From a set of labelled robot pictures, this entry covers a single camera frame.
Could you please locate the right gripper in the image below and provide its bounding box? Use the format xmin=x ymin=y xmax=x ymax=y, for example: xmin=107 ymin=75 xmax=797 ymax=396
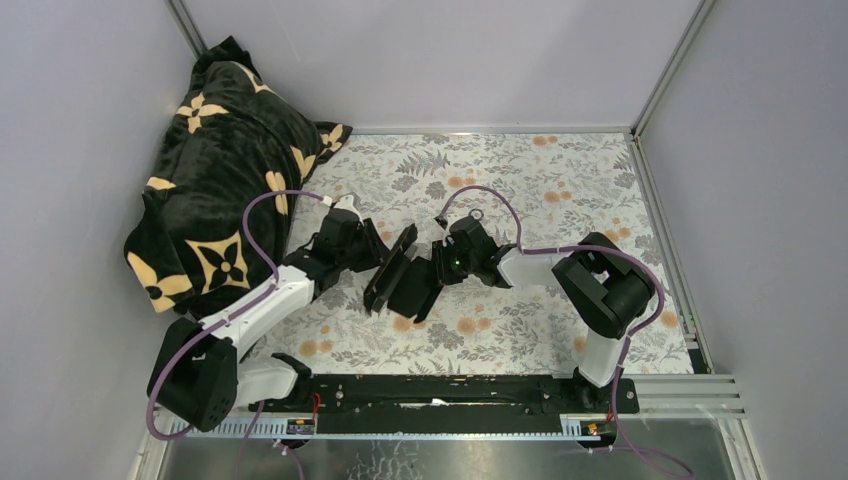
xmin=425 ymin=242 xmax=478 ymax=288

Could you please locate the black paper box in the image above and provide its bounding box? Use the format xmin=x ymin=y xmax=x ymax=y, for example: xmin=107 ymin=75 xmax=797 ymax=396
xmin=363 ymin=224 xmax=463 ymax=323

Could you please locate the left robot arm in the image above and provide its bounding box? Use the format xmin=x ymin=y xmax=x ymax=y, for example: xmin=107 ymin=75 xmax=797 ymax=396
xmin=147 ymin=207 xmax=389 ymax=432

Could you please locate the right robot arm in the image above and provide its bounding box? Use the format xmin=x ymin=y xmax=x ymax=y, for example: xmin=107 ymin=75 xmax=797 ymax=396
xmin=430 ymin=216 xmax=664 ymax=412

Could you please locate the floral tablecloth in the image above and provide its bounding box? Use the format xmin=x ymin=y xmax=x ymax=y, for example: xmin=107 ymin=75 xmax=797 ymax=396
xmin=252 ymin=133 xmax=693 ymax=374

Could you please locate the black floral blanket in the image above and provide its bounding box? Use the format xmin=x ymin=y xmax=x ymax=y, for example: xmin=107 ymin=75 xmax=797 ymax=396
xmin=124 ymin=37 xmax=353 ymax=318

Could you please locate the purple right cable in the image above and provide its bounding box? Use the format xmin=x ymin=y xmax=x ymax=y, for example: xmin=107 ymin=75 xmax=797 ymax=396
xmin=434 ymin=185 xmax=697 ymax=480

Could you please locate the purple cable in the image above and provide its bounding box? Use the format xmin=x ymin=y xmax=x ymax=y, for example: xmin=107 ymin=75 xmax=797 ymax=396
xmin=434 ymin=185 xmax=697 ymax=480
xmin=143 ymin=188 xmax=349 ymax=442

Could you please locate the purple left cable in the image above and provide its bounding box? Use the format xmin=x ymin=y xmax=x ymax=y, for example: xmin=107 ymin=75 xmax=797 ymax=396
xmin=143 ymin=188 xmax=349 ymax=442

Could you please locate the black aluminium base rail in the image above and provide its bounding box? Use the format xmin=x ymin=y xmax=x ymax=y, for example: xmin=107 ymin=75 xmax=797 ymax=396
xmin=156 ymin=372 xmax=746 ymax=439

